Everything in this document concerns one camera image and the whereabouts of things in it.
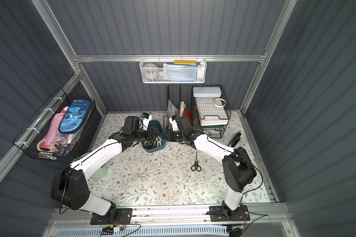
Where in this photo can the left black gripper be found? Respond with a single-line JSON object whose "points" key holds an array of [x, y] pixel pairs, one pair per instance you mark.
{"points": [[148, 133]]}

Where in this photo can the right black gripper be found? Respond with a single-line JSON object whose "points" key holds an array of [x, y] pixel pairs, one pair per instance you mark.
{"points": [[172, 135]]}

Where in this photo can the yellow black scissors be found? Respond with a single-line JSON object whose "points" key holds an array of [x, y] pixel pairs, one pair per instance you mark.
{"points": [[148, 144]]}

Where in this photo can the teal plastic storage box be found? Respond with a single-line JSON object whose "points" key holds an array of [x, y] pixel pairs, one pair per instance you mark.
{"points": [[155, 126]]}

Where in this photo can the small dark grey scissors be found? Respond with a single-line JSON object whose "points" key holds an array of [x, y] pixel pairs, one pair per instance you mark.
{"points": [[196, 166]]}

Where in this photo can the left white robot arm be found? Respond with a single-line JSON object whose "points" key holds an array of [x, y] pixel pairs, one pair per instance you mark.
{"points": [[70, 183]]}

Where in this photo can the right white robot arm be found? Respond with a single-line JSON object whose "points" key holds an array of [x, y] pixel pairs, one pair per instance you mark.
{"points": [[239, 171]]}

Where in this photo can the white box on organizer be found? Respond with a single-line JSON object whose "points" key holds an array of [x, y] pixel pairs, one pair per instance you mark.
{"points": [[202, 92]]}

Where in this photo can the red folder in organizer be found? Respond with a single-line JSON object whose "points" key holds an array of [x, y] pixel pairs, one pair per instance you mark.
{"points": [[187, 114]]}

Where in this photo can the mint green pen cup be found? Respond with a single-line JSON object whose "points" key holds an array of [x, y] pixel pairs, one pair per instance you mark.
{"points": [[100, 173]]}

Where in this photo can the black stapler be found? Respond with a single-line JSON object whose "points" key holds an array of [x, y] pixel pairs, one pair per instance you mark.
{"points": [[235, 140]]}

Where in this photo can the blue dinosaur pencil case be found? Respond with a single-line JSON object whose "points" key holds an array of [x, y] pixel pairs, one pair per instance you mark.
{"points": [[76, 116]]}

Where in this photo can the blue white package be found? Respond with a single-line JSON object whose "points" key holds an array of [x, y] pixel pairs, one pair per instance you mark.
{"points": [[179, 73]]}

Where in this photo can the white tape roll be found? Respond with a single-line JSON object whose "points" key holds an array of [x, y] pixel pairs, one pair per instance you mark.
{"points": [[150, 71]]}

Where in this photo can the yellow case in basket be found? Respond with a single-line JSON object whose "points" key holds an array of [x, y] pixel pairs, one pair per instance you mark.
{"points": [[185, 62]]}

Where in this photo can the pink pencil case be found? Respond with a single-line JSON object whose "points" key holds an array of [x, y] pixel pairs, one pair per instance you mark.
{"points": [[54, 137]]}

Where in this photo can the cream handled scissors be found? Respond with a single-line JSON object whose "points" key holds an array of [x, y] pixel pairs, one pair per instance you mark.
{"points": [[157, 142]]}

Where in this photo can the black wire desk organizer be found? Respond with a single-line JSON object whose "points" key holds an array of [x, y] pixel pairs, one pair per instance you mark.
{"points": [[210, 115]]}

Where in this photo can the white wire wall basket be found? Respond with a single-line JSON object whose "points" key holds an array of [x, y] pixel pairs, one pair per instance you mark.
{"points": [[201, 72]]}

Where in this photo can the black wire side basket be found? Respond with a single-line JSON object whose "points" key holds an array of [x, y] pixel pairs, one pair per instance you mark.
{"points": [[31, 139]]}

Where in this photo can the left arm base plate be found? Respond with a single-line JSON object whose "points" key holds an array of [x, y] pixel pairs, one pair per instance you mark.
{"points": [[114, 216]]}

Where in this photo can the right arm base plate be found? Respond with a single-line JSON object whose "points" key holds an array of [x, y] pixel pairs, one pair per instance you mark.
{"points": [[222, 214]]}

